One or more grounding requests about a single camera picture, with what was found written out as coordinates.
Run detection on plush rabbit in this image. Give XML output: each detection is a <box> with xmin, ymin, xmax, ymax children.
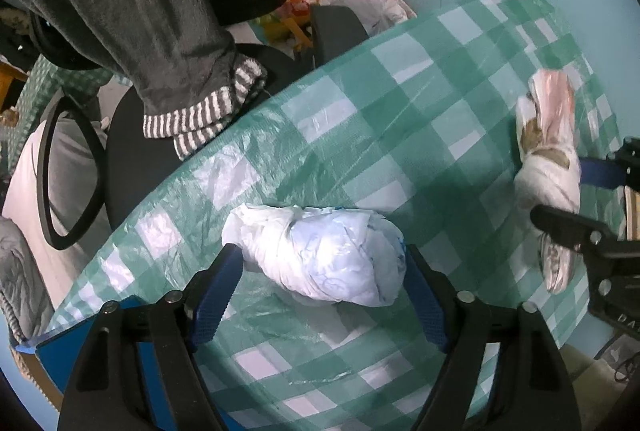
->
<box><xmin>514</xmin><ymin>68</ymin><xmax>583</xmax><ymax>294</ymax></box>

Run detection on pile of grey clothes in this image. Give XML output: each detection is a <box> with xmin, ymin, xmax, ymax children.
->
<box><xmin>0</xmin><ymin>216</ymin><xmax>56</xmax><ymax>342</ymax></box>

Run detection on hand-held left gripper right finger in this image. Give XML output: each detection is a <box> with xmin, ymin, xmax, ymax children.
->
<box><xmin>402</xmin><ymin>245</ymin><xmax>583</xmax><ymax>431</ymax></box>

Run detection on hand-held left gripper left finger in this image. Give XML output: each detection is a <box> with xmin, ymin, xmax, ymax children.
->
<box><xmin>57</xmin><ymin>243</ymin><xmax>246</xmax><ymax>431</ymax></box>

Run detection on blue cardboard box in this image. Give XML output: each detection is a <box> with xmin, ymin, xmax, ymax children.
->
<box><xmin>15</xmin><ymin>311</ymin><xmax>236</xmax><ymax>431</ymax></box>

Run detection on white blue plastic-wrapped bundle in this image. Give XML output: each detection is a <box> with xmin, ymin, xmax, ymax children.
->
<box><xmin>221</xmin><ymin>204</ymin><xmax>406</xmax><ymax>308</ymax></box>

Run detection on black office chair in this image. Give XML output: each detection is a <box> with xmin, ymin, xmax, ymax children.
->
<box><xmin>27</xmin><ymin>0</ymin><xmax>368</xmax><ymax>252</ymax></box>

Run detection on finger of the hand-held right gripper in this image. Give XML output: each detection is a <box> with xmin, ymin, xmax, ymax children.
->
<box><xmin>577</xmin><ymin>137</ymin><xmax>640</xmax><ymax>188</ymax></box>
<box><xmin>531</xmin><ymin>205</ymin><xmax>640</xmax><ymax>262</ymax></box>

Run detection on black cable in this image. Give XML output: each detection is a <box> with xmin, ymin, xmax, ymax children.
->
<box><xmin>597</xmin><ymin>336</ymin><xmax>640</xmax><ymax>384</ymax></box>

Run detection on green checkered tablecloth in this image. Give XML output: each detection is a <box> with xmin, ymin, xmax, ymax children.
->
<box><xmin>47</xmin><ymin>0</ymin><xmax>623</xmax><ymax>431</ymax></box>
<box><xmin>15</xmin><ymin>56</ymin><xmax>116</xmax><ymax>132</ymax></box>

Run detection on white plastic bag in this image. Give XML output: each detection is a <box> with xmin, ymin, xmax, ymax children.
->
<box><xmin>350</xmin><ymin>0</ymin><xmax>418</xmax><ymax>29</ymax></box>

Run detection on grey fleece garment striped cuffs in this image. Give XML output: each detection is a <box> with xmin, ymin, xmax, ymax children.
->
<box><xmin>10</xmin><ymin>0</ymin><xmax>268</xmax><ymax>161</ymax></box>

